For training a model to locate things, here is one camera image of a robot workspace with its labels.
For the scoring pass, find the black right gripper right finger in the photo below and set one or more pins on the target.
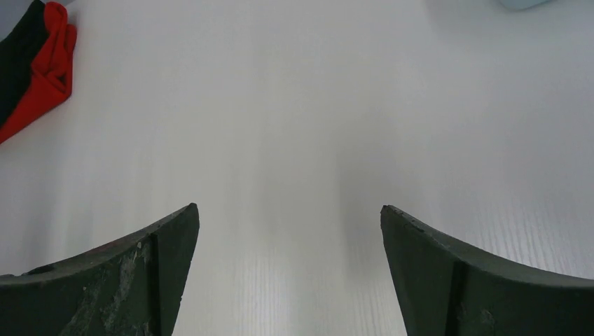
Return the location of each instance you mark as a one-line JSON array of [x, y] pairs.
[[448, 287]]

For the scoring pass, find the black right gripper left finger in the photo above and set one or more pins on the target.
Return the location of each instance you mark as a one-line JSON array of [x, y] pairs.
[[130, 286]]

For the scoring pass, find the folded red t-shirt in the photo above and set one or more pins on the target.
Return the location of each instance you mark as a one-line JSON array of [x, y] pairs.
[[52, 72]]

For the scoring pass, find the folded black t-shirt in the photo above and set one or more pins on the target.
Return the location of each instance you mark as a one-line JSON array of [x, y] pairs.
[[18, 50]]

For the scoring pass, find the white plastic basket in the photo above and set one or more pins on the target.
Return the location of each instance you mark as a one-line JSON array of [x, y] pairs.
[[520, 5]]

